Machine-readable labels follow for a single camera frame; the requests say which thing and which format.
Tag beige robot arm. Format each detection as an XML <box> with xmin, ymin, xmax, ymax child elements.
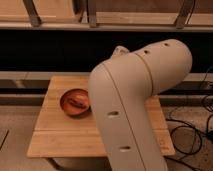
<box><xmin>88</xmin><ymin>39</ymin><xmax>192</xmax><ymax>171</ymax></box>

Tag wooden shelf frame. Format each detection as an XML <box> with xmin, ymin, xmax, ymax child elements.
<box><xmin>0</xmin><ymin>0</ymin><xmax>213</xmax><ymax>32</ymax></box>

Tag wooden table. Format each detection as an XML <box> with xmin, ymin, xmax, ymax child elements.
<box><xmin>26</xmin><ymin>75</ymin><xmax>176</xmax><ymax>159</ymax></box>

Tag orange bowl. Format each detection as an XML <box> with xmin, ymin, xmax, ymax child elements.
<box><xmin>60</xmin><ymin>88</ymin><xmax>90</xmax><ymax>117</ymax></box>

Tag black floor cables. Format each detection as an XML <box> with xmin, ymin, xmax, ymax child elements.
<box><xmin>165</xmin><ymin>66</ymin><xmax>213</xmax><ymax>171</ymax></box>

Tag hot dog in bowl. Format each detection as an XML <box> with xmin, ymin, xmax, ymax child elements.
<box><xmin>68</xmin><ymin>96</ymin><xmax>88</xmax><ymax>109</ymax></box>

